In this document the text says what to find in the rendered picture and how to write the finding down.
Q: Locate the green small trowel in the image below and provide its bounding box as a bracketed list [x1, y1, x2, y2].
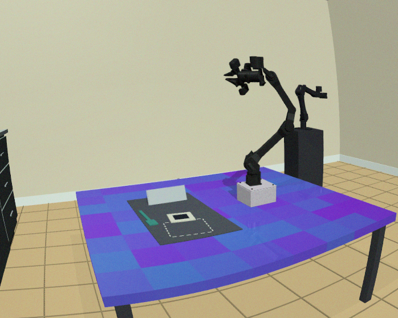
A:
[139, 210, 159, 226]

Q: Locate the cream square tile with dark square centre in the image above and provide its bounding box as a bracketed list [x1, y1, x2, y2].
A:
[167, 212, 196, 223]

